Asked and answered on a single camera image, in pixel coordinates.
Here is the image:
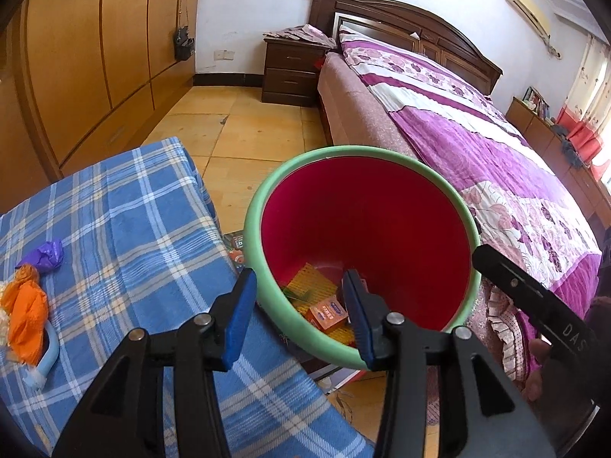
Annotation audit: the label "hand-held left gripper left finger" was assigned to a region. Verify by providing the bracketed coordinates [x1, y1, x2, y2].
[52, 267, 259, 458]

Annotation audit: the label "purple plastic wrapper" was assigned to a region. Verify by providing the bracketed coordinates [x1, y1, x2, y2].
[16, 240, 64, 274]

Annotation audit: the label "folded floral clothes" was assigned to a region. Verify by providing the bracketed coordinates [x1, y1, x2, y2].
[263, 24, 337, 48]

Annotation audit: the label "purple floral bedspread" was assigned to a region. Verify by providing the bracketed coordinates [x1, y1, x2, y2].
[338, 24, 603, 382]

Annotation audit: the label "wooden wardrobe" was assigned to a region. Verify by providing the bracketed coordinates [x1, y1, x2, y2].
[0, 0, 204, 187]

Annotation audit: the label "low wooden cabinet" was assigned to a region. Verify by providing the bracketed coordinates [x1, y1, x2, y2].
[505, 96, 611, 230]

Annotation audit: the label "wall air conditioner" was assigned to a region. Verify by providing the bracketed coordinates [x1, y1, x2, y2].
[504, 0, 552, 39]

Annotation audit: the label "blue cloth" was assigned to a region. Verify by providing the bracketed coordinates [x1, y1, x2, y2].
[554, 124, 590, 168]

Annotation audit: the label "black hanging bag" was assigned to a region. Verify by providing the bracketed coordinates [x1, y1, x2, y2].
[173, 0, 196, 61]

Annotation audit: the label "light blue curved plastic piece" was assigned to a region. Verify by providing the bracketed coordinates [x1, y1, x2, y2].
[23, 319, 60, 389]

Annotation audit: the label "orange cardboard box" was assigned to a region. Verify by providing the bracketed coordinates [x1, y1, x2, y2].
[305, 296, 348, 331]

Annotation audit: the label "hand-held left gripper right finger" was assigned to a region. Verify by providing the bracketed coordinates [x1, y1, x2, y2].
[341, 268, 557, 458]

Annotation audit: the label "row of books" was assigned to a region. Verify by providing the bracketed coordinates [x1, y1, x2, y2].
[522, 87, 552, 118]

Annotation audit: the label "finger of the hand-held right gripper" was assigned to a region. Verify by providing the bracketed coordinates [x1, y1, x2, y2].
[472, 244, 550, 314]

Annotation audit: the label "yellow foam fruit net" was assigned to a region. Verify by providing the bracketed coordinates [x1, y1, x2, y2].
[286, 262, 342, 306]
[296, 303, 358, 348]

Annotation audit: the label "blue plaid tablecloth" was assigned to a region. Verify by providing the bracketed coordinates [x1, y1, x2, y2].
[0, 137, 375, 458]

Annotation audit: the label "dark wooden nightstand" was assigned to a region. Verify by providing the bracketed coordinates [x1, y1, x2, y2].
[262, 37, 330, 106]

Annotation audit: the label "orange plastic bag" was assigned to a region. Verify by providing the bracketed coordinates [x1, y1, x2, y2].
[0, 267, 48, 364]

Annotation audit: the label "person's right hand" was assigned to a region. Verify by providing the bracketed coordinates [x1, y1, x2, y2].
[520, 338, 554, 404]

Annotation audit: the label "red bucket with green rim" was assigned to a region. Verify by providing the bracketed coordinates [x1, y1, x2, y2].
[243, 145, 482, 370]

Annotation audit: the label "white and red curtain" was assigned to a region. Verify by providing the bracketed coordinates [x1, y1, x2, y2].
[556, 33, 611, 163]

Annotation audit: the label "dark wooden headboard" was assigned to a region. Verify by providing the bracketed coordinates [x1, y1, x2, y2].
[309, 0, 504, 96]

